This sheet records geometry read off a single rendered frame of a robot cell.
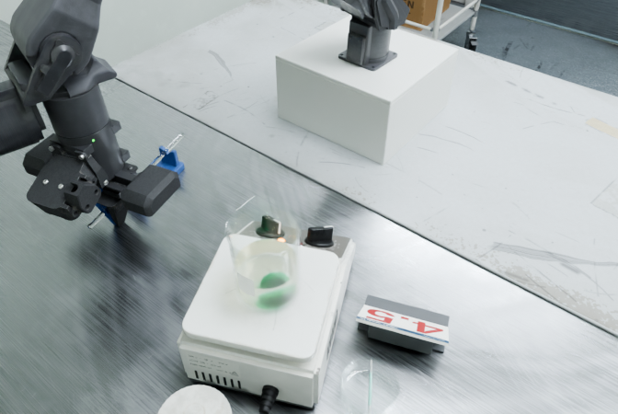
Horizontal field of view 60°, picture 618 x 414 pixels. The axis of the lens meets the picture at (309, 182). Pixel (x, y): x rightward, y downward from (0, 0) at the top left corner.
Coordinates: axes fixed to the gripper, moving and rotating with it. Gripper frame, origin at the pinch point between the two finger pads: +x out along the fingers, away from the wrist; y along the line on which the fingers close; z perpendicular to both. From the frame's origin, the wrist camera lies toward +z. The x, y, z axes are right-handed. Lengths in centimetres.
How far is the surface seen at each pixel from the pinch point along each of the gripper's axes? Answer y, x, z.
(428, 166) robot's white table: 32.2, 4.4, -27.6
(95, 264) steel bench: 1.9, 3.4, 6.5
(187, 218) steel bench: 7.2, 3.6, -4.4
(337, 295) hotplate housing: 31.0, -2.7, 3.0
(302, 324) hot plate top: 30.1, -5.0, 8.6
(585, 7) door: 57, 83, -286
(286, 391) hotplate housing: 30.1, 0.5, 12.2
